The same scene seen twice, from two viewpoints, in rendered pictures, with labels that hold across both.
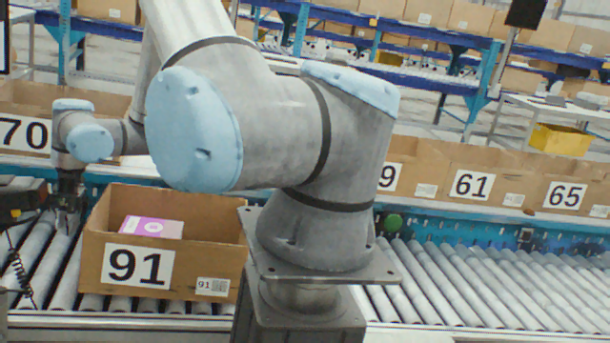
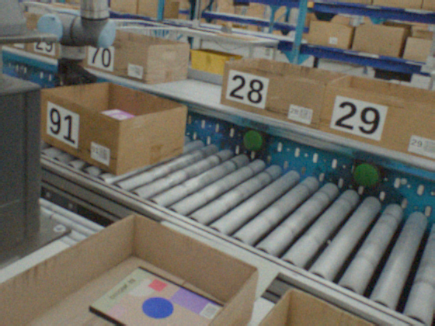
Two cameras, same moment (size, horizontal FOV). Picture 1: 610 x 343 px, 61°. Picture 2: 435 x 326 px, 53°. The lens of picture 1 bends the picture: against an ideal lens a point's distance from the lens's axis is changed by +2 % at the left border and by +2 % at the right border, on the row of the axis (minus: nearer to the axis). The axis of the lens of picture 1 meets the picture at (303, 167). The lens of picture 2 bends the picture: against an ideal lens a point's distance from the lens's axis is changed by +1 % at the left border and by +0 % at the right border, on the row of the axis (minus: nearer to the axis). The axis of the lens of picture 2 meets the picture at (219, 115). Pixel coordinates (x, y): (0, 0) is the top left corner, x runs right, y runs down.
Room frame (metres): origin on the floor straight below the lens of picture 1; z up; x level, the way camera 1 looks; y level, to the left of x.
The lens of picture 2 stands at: (0.53, -0.92, 1.28)
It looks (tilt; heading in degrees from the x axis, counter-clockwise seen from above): 16 degrees down; 46
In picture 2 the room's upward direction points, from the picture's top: 7 degrees clockwise
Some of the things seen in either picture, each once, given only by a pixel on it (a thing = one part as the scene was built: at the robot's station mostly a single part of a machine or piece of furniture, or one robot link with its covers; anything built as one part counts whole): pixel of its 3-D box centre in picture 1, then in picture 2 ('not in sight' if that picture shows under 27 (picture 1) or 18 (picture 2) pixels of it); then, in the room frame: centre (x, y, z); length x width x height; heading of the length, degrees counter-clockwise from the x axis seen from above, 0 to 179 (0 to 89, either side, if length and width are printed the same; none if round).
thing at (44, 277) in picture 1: (53, 257); not in sight; (1.20, 0.61, 0.72); 0.52 x 0.05 x 0.05; 15
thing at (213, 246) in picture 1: (172, 240); (113, 122); (1.23, 0.31, 0.83); 0.39 x 0.29 x 0.17; 101
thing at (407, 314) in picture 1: (385, 278); (302, 217); (1.46, -0.33, 0.72); 0.52 x 0.05 x 0.05; 15
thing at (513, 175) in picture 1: (472, 173); not in sight; (2.02, -0.68, 0.96); 0.39 x 0.29 x 0.17; 105
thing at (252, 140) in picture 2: not in sight; (252, 140); (1.61, 0.02, 0.81); 0.07 x 0.01 x 0.07; 105
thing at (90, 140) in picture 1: (90, 137); (60, 28); (1.13, 0.50, 1.12); 0.12 x 0.12 x 0.09; 40
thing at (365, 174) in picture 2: (393, 223); (365, 175); (1.71, -0.36, 0.81); 0.07 x 0.01 x 0.07; 105
